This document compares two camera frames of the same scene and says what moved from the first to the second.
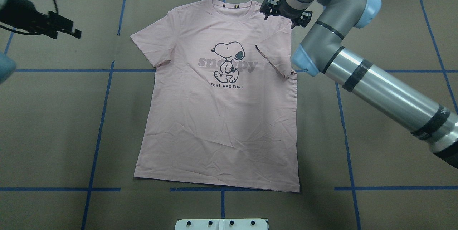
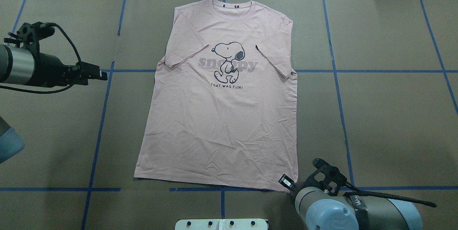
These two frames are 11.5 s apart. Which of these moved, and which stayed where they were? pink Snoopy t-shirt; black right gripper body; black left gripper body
Moved: black right gripper body; black left gripper body
Stayed: pink Snoopy t-shirt
